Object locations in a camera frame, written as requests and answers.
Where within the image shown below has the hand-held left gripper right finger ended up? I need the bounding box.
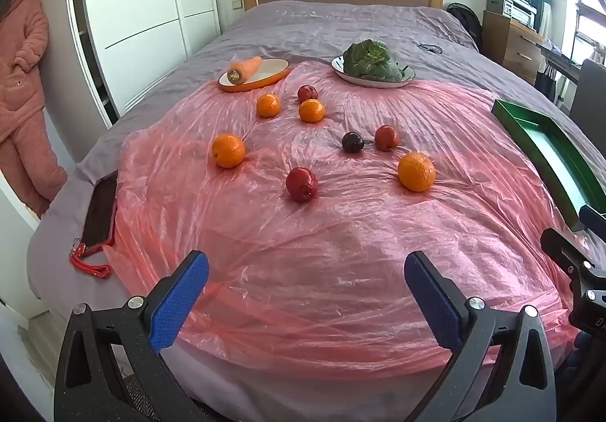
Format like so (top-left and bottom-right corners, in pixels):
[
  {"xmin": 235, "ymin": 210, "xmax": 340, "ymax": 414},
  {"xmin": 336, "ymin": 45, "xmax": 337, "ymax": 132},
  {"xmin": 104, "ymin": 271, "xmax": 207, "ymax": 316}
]
[{"xmin": 404, "ymin": 251, "xmax": 557, "ymax": 422}]

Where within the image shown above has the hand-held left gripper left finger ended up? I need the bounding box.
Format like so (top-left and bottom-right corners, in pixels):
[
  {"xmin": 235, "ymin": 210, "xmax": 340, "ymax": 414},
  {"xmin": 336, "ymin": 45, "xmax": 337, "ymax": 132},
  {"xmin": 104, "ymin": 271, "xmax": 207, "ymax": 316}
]
[{"xmin": 53, "ymin": 250, "xmax": 210, "ymax": 422}]

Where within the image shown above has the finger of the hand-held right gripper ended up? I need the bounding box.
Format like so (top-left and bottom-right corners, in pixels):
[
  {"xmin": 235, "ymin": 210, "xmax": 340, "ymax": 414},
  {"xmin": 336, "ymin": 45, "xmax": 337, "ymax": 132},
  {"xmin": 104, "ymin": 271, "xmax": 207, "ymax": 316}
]
[
  {"xmin": 541, "ymin": 228, "xmax": 595, "ymax": 281},
  {"xmin": 580, "ymin": 204, "xmax": 606, "ymax": 234}
]

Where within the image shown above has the green tray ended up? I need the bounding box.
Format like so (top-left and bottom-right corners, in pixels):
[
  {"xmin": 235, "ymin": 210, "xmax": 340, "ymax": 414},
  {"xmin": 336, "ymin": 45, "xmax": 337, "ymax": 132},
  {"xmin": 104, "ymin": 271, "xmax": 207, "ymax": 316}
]
[{"xmin": 491, "ymin": 99, "xmax": 606, "ymax": 234}]

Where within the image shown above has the large orange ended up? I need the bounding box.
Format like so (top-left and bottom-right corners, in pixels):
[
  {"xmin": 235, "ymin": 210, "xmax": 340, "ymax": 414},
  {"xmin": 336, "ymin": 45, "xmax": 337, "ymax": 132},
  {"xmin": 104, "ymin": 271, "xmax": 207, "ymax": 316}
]
[
  {"xmin": 397, "ymin": 152, "xmax": 437, "ymax": 193},
  {"xmin": 211, "ymin": 133, "xmax": 247, "ymax": 170}
]

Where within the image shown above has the small orange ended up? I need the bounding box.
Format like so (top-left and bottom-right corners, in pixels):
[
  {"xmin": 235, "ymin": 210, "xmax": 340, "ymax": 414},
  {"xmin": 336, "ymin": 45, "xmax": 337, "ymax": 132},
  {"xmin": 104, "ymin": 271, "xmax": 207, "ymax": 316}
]
[
  {"xmin": 298, "ymin": 99, "xmax": 326, "ymax": 124},
  {"xmin": 256, "ymin": 93, "xmax": 281, "ymax": 119}
]

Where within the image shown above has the phone in red case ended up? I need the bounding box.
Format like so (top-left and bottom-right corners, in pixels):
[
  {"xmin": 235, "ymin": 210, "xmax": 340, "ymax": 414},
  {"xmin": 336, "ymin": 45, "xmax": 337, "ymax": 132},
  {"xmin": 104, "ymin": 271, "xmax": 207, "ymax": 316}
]
[{"xmin": 81, "ymin": 170, "xmax": 119, "ymax": 257}]

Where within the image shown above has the pink plastic sheet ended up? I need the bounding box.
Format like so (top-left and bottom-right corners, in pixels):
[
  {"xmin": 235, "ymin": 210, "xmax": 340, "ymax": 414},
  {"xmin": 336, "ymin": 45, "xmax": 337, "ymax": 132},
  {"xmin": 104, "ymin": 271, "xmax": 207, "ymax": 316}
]
[{"xmin": 102, "ymin": 60, "xmax": 592, "ymax": 380}]

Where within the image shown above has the dark chair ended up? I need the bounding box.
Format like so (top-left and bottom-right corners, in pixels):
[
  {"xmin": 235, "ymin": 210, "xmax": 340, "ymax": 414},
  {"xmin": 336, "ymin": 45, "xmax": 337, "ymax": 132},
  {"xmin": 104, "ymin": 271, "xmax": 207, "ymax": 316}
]
[{"xmin": 568, "ymin": 59, "xmax": 606, "ymax": 125}]

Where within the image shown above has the black bag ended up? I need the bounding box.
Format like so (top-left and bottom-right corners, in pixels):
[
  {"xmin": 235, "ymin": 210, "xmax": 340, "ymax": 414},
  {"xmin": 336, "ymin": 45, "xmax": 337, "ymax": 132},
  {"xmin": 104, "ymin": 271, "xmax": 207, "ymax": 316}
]
[{"xmin": 535, "ymin": 65, "xmax": 558, "ymax": 100}]

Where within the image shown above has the desk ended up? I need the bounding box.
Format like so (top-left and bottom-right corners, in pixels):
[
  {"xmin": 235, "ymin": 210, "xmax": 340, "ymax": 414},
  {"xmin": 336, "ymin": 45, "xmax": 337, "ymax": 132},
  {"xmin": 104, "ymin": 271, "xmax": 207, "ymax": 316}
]
[{"xmin": 540, "ymin": 41, "xmax": 582, "ymax": 82}]

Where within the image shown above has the red apple front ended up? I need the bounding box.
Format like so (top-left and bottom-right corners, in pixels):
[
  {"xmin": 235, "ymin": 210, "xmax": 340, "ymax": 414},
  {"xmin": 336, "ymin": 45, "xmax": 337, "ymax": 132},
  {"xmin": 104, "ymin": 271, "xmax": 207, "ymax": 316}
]
[{"xmin": 285, "ymin": 167, "xmax": 319, "ymax": 203}]

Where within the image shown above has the reddish round fruit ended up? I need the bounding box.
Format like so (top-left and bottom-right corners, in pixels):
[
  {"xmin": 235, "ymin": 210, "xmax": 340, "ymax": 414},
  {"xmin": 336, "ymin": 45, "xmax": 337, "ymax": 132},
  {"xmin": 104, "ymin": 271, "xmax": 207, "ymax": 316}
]
[{"xmin": 374, "ymin": 125, "xmax": 401, "ymax": 152}]

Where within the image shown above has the dark purple plum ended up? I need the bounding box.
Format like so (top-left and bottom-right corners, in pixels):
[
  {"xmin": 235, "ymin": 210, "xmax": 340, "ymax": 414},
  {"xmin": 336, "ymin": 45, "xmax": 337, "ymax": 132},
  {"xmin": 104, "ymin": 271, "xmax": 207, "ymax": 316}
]
[{"xmin": 342, "ymin": 131, "xmax": 365, "ymax": 154}]

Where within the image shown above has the wooden nightstand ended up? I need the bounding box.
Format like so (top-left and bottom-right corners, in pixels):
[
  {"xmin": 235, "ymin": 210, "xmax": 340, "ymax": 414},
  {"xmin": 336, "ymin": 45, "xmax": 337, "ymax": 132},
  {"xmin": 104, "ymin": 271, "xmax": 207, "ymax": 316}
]
[{"xmin": 483, "ymin": 10, "xmax": 547, "ymax": 84}]

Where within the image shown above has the window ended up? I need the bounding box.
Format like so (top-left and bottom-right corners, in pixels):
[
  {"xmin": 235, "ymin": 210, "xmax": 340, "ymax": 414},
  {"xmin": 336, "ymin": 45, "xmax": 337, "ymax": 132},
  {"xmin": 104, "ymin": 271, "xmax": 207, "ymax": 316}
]
[{"xmin": 572, "ymin": 0, "xmax": 606, "ymax": 68}]

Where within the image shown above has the white printer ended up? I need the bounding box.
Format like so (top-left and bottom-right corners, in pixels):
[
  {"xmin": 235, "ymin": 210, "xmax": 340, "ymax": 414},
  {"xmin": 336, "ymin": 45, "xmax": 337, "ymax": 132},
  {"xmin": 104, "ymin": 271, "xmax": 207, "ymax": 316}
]
[{"xmin": 503, "ymin": 0, "xmax": 539, "ymax": 29}]

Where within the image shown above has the white rimmed plate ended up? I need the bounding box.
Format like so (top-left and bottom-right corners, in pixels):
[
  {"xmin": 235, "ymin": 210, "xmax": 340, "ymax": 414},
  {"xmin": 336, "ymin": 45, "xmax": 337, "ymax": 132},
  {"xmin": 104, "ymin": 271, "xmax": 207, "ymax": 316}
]
[{"xmin": 331, "ymin": 55, "xmax": 416, "ymax": 88}]

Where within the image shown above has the black backpack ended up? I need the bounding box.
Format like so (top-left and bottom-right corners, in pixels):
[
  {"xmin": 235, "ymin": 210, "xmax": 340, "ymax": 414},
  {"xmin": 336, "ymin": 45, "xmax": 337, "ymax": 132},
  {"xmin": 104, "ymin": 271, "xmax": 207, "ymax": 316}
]
[{"xmin": 446, "ymin": 2, "xmax": 484, "ymax": 55}]

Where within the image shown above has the carrot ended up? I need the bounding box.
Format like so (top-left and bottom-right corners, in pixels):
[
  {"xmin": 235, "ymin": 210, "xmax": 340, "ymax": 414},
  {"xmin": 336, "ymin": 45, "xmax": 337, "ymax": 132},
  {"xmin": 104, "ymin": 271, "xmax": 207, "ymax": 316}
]
[{"xmin": 227, "ymin": 56, "xmax": 262, "ymax": 86}]

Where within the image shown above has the orange oval dish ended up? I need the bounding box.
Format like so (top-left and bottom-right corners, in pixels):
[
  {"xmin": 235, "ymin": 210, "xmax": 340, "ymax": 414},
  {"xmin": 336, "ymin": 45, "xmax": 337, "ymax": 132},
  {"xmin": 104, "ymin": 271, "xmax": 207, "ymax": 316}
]
[{"xmin": 218, "ymin": 58, "xmax": 292, "ymax": 93}]

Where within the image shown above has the green bok choy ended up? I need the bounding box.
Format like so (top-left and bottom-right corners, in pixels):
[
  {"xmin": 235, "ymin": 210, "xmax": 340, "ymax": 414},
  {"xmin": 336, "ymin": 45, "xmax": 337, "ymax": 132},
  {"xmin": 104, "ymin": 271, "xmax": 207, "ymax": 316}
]
[{"xmin": 342, "ymin": 40, "xmax": 407, "ymax": 81}]

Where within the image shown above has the pink padded pajamas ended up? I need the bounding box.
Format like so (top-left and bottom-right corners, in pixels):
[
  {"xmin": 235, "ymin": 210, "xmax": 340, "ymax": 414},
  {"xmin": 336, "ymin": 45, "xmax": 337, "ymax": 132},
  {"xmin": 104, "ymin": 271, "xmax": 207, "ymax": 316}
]
[{"xmin": 0, "ymin": 0, "xmax": 69, "ymax": 217}]

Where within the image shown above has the grey purple bedspread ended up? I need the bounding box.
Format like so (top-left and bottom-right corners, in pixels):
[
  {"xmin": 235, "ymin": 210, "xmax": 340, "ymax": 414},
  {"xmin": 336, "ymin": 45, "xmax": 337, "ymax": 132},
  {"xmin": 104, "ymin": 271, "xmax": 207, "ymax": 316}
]
[{"xmin": 26, "ymin": 1, "xmax": 588, "ymax": 408}]

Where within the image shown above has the white wardrobe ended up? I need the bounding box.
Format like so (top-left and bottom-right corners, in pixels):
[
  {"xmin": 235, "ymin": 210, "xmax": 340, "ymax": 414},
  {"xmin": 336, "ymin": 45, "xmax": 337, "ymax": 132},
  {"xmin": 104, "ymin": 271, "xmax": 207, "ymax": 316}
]
[{"xmin": 66, "ymin": 0, "xmax": 223, "ymax": 125}]

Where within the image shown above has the red lanyard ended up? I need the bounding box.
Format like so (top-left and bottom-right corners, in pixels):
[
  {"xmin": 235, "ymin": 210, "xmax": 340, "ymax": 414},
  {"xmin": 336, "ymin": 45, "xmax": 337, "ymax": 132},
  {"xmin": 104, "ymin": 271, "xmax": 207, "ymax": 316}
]
[{"xmin": 70, "ymin": 240, "xmax": 112, "ymax": 280}]

